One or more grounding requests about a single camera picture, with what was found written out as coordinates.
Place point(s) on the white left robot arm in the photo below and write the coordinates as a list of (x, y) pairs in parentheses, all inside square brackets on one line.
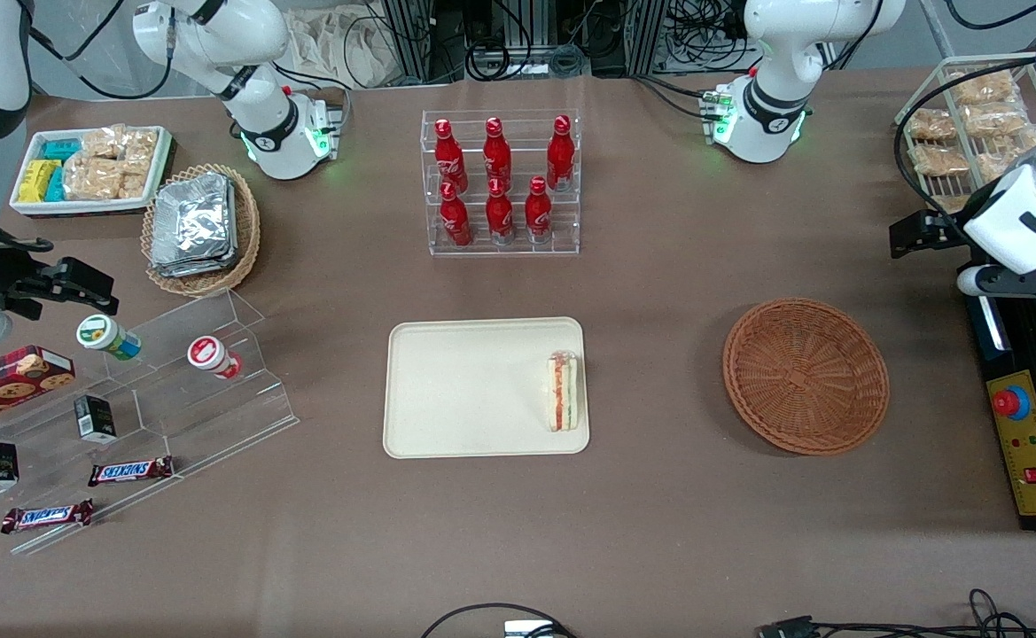
[(775, 53)]

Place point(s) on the brown wicker basket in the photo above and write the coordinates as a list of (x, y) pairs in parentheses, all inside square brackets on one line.
[(806, 377)]

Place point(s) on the Snickers chocolate bar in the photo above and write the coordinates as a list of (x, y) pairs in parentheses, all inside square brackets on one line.
[(46, 516), (130, 471)]

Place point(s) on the beige cloth bag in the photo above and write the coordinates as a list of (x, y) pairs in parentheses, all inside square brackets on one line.
[(340, 44)]

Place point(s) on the silver foil pack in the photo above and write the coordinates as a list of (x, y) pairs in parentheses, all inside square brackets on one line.
[(194, 221), (163, 268)]

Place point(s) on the yellow snack pack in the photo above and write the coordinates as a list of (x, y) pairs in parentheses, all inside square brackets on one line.
[(37, 181)]

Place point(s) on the red emergency stop button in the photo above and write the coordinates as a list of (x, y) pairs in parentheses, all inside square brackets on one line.
[(1011, 403)]

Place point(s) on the red tartan cookie box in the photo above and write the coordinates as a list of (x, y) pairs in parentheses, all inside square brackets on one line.
[(8, 381)]

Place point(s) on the aluminium frame post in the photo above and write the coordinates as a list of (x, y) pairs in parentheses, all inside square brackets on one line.
[(407, 35), (646, 35)]

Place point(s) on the red cola bottle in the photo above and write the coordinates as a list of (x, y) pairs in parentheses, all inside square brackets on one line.
[(539, 217), (497, 152), (501, 220), (456, 221), (560, 155), (448, 155)]

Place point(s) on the light wicker basket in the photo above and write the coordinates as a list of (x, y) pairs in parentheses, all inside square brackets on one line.
[(247, 239)]

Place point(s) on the green sunflower lid cup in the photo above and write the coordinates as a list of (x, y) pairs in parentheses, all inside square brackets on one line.
[(99, 333)]

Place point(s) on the teal snack pack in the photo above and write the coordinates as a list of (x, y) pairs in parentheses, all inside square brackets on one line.
[(56, 186), (63, 149)]

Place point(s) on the small white device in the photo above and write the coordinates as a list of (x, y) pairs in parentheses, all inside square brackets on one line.
[(526, 629)]

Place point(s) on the white rectangular snack tray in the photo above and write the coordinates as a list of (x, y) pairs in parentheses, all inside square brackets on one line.
[(83, 207)]

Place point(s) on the red lid yogurt cup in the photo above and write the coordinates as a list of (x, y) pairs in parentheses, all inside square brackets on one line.
[(207, 353)]

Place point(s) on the cream plastic tray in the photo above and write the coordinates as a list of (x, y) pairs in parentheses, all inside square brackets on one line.
[(473, 390)]

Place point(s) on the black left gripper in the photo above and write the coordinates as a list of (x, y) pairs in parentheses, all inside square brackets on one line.
[(945, 228)]

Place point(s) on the triangle sandwich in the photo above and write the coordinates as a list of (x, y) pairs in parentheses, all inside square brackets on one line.
[(564, 394)]

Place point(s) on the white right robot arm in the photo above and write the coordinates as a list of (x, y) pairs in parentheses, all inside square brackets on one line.
[(260, 80)]

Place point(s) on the clear acrylic stepped shelf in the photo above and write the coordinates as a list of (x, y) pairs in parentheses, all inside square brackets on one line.
[(198, 416)]

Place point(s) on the bagged fried snack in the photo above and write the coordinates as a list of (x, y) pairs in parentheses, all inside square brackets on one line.
[(1005, 152), (940, 160), (947, 203), (981, 89), (994, 120), (930, 124)]

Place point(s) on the black box with barcode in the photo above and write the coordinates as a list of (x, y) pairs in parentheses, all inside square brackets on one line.
[(95, 419)]

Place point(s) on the clear bag of crackers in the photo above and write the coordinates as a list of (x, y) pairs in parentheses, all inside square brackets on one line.
[(92, 179), (103, 142), (141, 146), (134, 182)]

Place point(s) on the clear acrylic bottle rack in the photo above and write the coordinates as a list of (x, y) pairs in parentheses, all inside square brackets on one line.
[(504, 250)]

